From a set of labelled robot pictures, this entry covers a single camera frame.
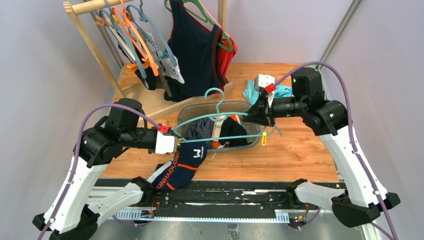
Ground navy orange boxer underwear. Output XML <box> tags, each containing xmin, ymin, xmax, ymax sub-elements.
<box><xmin>147</xmin><ymin>142</ymin><xmax>208</xmax><ymax>192</ymax></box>

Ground teal clip hanger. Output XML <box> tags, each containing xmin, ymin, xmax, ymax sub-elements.
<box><xmin>173</xmin><ymin>87</ymin><xmax>274</xmax><ymax>149</ymax></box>

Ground grey-blue clip hanger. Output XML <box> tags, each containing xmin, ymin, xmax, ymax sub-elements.
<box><xmin>94</xmin><ymin>0</ymin><xmax>184</xmax><ymax>85</ymax></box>

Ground black cream-band underwear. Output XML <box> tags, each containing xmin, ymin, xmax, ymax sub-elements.
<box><xmin>118</xmin><ymin>38</ymin><xmax>171</xmax><ymax>94</ymax></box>

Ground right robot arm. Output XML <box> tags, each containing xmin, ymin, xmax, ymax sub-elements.
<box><xmin>242</xmin><ymin>67</ymin><xmax>401</xmax><ymax>228</ymax></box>

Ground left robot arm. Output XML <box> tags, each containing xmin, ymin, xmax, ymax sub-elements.
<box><xmin>32</xmin><ymin>98</ymin><xmax>179</xmax><ymax>240</ymax></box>

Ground black underwear in basket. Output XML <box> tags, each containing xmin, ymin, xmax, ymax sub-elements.
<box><xmin>216</xmin><ymin>117</ymin><xmax>251</xmax><ymax>148</ymax></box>

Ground striped navy underwear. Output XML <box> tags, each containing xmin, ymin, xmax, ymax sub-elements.
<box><xmin>185</xmin><ymin>117</ymin><xmax>215</xmax><ymax>140</ymax></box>

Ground orange white underwear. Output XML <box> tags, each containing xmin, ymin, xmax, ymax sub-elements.
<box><xmin>209</xmin><ymin>114</ymin><xmax>249</xmax><ymax>149</ymax></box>

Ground white grey underwear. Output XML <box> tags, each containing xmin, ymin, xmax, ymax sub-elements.
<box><xmin>138</xmin><ymin>28</ymin><xmax>185</xmax><ymax>84</ymax></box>

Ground green hanger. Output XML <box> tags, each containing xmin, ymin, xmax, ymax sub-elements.
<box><xmin>164</xmin><ymin>0</ymin><xmax>236</xmax><ymax>62</ymax></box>

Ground orange hanger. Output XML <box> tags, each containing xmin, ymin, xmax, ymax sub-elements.
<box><xmin>94</xmin><ymin>0</ymin><xmax>159</xmax><ymax>78</ymax></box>

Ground teal cloth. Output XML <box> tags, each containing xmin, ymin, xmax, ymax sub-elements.
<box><xmin>242</xmin><ymin>79</ymin><xmax>295</xmax><ymax>107</ymax></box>

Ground wooden clothes rack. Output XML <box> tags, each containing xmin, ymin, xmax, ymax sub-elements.
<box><xmin>63</xmin><ymin>0</ymin><xmax>218</xmax><ymax>120</ymax></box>

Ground clear plastic basket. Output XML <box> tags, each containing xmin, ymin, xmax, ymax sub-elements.
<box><xmin>177</xmin><ymin>100</ymin><xmax>262</xmax><ymax>154</ymax></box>

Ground red garment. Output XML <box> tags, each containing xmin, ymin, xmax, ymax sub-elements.
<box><xmin>217</xmin><ymin>36</ymin><xmax>238</xmax><ymax>83</ymax></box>

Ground dark navy tank top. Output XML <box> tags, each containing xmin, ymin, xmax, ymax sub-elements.
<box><xmin>164</xmin><ymin>0</ymin><xmax>225</xmax><ymax>102</ymax></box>

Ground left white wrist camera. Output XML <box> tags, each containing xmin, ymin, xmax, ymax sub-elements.
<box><xmin>154</xmin><ymin>132</ymin><xmax>177</xmax><ymax>154</ymax></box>

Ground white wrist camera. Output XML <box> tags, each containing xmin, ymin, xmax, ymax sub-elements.
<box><xmin>154</xmin><ymin>132</ymin><xmax>177</xmax><ymax>154</ymax></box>
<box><xmin>254</xmin><ymin>73</ymin><xmax>276</xmax><ymax>94</ymax></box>

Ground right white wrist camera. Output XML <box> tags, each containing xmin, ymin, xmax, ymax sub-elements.
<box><xmin>254</xmin><ymin>73</ymin><xmax>276</xmax><ymax>94</ymax></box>

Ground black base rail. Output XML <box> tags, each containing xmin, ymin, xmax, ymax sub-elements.
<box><xmin>111</xmin><ymin>180</ymin><xmax>318</xmax><ymax>224</ymax></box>

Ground aluminium frame rail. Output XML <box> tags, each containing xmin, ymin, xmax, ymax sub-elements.
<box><xmin>316</xmin><ymin>0</ymin><xmax>366</xmax><ymax>104</ymax></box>

